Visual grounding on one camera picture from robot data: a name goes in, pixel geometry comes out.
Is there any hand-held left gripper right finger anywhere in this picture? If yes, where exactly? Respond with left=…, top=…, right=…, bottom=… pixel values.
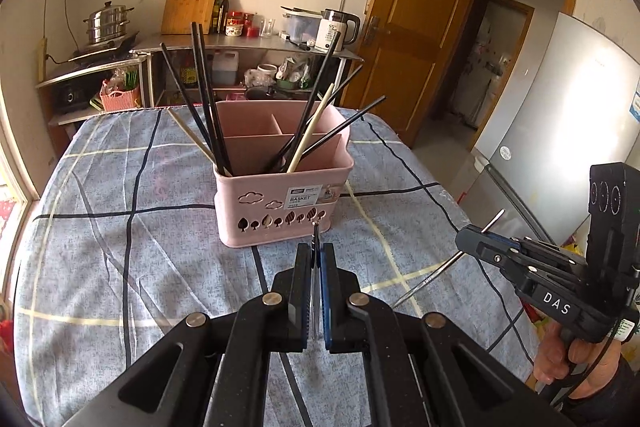
left=321, top=243, right=576, bottom=427

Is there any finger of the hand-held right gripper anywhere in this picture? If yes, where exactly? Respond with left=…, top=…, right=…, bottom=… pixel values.
left=455, top=225, right=582, bottom=294
left=479, top=231, right=589, bottom=274

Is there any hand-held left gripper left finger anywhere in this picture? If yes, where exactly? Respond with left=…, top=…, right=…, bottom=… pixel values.
left=60, top=243, right=313, bottom=427

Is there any metal chopstick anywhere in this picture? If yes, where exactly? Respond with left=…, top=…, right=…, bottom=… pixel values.
left=391, top=208, right=506, bottom=309
left=311, top=222, right=321, bottom=340

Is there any pink plastic chopstick basket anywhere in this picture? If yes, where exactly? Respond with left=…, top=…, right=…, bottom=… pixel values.
left=214, top=99, right=355, bottom=249

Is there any wooden chopstick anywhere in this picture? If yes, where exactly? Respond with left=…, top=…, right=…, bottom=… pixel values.
left=166, top=108, right=233, bottom=178
left=286, top=82, right=335, bottom=174

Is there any person's right forearm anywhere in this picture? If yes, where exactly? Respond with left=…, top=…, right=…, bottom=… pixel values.
left=550, top=352, right=640, bottom=427

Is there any person's right hand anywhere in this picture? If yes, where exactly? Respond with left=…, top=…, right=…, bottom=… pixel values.
left=532, top=322, right=628, bottom=403

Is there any silver refrigerator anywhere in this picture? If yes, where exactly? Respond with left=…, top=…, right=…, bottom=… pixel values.
left=472, top=12, right=640, bottom=248

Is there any brown wooden door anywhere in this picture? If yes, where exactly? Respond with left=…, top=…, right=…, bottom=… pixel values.
left=345, top=0, right=483, bottom=148

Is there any white electric kettle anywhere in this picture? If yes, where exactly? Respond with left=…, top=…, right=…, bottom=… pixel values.
left=316, top=8, right=362, bottom=52

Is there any steel kitchen table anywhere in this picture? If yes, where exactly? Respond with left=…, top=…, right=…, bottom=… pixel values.
left=131, top=32, right=365, bottom=108

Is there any pink woven storage basket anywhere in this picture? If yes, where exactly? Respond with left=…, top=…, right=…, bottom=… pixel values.
left=100, top=79, right=142, bottom=112

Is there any white plastic food container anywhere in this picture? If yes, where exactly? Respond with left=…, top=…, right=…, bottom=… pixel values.
left=281, top=6, right=323, bottom=46

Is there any wooden cutting board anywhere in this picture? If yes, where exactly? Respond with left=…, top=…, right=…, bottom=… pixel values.
left=161, top=0, right=224, bottom=36

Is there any black induction cooker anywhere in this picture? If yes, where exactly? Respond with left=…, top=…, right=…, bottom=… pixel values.
left=67, top=32, right=141, bottom=64

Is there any stainless steel steamer pot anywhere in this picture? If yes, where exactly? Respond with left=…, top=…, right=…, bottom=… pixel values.
left=82, top=1, right=135, bottom=45

